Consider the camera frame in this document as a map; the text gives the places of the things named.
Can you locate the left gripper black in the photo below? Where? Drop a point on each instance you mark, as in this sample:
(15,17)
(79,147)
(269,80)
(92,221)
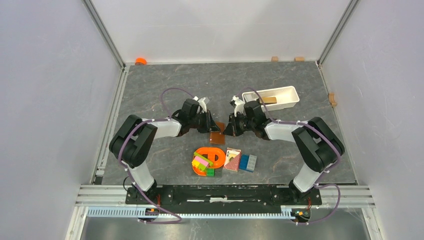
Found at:
(210,124)

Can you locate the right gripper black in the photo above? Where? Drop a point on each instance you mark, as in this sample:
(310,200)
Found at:
(232,129)

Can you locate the white plastic tray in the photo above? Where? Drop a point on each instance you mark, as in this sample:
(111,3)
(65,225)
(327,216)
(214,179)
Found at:
(287,97)

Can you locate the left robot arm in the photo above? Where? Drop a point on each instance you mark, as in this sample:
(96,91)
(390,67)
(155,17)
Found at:
(132,142)

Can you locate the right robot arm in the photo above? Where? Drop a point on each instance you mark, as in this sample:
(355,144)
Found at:
(318,145)

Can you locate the playing card box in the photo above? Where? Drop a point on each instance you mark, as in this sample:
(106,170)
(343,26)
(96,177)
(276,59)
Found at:
(232,159)

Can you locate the orange plastic loop toy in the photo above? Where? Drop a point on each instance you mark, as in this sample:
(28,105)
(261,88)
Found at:
(214,154)

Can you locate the blue building brick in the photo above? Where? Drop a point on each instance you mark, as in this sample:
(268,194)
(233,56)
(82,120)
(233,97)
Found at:
(243,163)

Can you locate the pink yellow brick stack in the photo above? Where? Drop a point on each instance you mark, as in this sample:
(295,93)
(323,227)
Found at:
(200,162)

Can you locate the dark grey building brick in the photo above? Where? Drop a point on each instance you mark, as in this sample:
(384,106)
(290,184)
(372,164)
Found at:
(218,172)

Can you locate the green building brick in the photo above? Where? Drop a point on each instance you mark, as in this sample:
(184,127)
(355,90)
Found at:
(210,172)

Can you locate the wooden block right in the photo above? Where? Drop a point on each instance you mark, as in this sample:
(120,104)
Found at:
(299,59)

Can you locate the orange round cap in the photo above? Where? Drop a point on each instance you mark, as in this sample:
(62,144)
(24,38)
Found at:
(140,61)

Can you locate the wooden curved piece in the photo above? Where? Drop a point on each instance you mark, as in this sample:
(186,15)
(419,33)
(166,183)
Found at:
(332,99)

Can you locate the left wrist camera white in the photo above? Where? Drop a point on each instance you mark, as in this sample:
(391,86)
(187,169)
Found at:
(202,103)

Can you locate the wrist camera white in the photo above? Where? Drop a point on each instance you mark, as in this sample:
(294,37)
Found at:
(238,105)
(202,103)

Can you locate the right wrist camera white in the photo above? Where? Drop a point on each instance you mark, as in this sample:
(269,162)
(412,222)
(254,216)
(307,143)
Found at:
(238,105)

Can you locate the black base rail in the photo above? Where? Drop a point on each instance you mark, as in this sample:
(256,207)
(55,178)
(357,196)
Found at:
(231,199)

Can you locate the white cable comb strip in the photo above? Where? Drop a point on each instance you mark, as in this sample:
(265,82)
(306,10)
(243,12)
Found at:
(143,213)

